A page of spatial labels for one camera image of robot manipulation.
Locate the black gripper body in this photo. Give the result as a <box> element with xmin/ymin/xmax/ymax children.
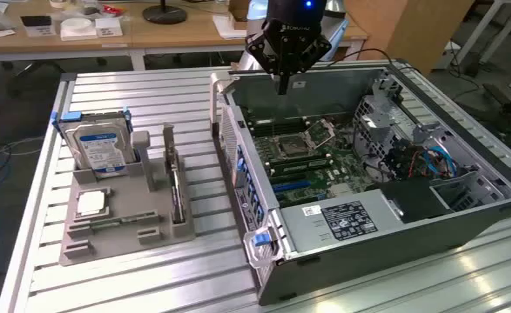
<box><xmin>262</xmin><ymin>0</ymin><xmax>328</xmax><ymax>74</ymax></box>

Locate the graphics card with metal bracket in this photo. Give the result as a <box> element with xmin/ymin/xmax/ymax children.
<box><xmin>162</xmin><ymin>123</ymin><xmax>186</xmax><ymax>226</ymax></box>

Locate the white paper stack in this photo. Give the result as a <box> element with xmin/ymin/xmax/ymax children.
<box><xmin>213</xmin><ymin>14</ymin><xmax>250</xmax><ymax>40</ymax></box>

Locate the brown cardboard box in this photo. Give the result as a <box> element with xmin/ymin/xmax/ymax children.
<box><xmin>229</xmin><ymin>0</ymin><xmax>253</xmax><ymax>22</ymax></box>

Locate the wooden desk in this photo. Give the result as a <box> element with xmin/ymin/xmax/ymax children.
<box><xmin>0</xmin><ymin>0</ymin><xmax>370</xmax><ymax>63</ymax></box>

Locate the wooden cabinet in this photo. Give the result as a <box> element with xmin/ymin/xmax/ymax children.
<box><xmin>346</xmin><ymin>0</ymin><xmax>477</xmax><ymax>74</ymax></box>

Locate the black round lamp base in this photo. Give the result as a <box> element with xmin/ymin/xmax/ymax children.
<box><xmin>142</xmin><ymin>0</ymin><xmax>190</xmax><ymax>25</ymax></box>

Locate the metal socket cover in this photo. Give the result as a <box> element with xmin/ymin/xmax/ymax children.
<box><xmin>305</xmin><ymin>117</ymin><xmax>340</xmax><ymax>144</ymax></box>

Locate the silver disk bay cage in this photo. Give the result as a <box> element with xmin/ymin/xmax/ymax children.
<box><xmin>353</xmin><ymin>94</ymin><xmax>453</xmax><ymax>164</ymax></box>

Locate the CPU socket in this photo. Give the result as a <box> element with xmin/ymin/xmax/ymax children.
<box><xmin>277</xmin><ymin>133</ymin><xmax>313</xmax><ymax>157</ymax></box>

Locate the green motherboard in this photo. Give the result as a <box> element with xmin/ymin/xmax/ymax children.
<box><xmin>242</xmin><ymin>107</ymin><xmax>382</xmax><ymax>209</ymax></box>

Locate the plain white labelled box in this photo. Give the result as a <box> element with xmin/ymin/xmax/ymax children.
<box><xmin>94</xmin><ymin>18</ymin><xmax>125</xmax><ymax>38</ymax></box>

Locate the red packet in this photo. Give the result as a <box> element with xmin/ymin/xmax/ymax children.
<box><xmin>102</xmin><ymin>3</ymin><xmax>129</xmax><ymax>17</ymax></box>

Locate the white box with tape roll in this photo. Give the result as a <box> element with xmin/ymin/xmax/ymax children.
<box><xmin>59</xmin><ymin>18</ymin><xmax>99</xmax><ymax>42</ymax></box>

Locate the blue expansion slot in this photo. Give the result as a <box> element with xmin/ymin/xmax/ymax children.
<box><xmin>273</xmin><ymin>181</ymin><xmax>312</xmax><ymax>194</ymax></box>

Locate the silver chipset heatsink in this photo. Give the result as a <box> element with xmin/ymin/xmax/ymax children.
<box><xmin>332</xmin><ymin>183</ymin><xmax>364</xmax><ymax>198</ymax></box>

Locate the hard disk with blue carrier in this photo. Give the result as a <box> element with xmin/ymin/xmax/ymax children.
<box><xmin>50</xmin><ymin>106</ymin><xmax>139</xmax><ymax>179</ymax></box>

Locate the white box with black lid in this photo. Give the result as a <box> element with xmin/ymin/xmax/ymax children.
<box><xmin>19</xmin><ymin>15</ymin><xmax>58</xmax><ymax>37</ymax></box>

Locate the black chair base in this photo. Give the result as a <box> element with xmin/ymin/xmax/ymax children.
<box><xmin>0</xmin><ymin>57</ymin><xmax>109</xmax><ymax>96</ymax></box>

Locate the grey parts rack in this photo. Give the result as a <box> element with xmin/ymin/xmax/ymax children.
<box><xmin>58</xmin><ymin>122</ymin><xmax>198</xmax><ymax>267</ymax></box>

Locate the grey power supply unit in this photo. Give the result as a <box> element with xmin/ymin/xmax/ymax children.
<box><xmin>280</xmin><ymin>190</ymin><xmax>408</xmax><ymax>255</ymax></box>

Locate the silver CPU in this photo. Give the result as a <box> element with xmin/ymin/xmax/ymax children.
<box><xmin>75</xmin><ymin>190</ymin><xmax>109</xmax><ymax>216</ymax></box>

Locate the green loose RAM stick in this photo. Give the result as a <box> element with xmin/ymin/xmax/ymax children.
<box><xmin>73</xmin><ymin>216</ymin><xmax>142</xmax><ymax>231</ymax></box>

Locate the dark grey PC case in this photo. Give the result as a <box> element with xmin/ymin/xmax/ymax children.
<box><xmin>210</xmin><ymin>57</ymin><xmax>511</xmax><ymax>307</ymax></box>

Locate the black cable behind case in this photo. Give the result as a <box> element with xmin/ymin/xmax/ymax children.
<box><xmin>320</xmin><ymin>48</ymin><xmax>396</xmax><ymax>65</ymax></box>

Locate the white desk frame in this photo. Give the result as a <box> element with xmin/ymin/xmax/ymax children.
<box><xmin>456</xmin><ymin>0</ymin><xmax>511</xmax><ymax>89</ymax></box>

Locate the red wire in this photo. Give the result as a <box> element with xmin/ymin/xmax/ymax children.
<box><xmin>406</xmin><ymin>150</ymin><xmax>428</xmax><ymax>179</ymax></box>

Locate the blue wire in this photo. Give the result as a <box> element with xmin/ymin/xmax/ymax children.
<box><xmin>424</xmin><ymin>146</ymin><xmax>460</xmax><ymax>179</ymax></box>

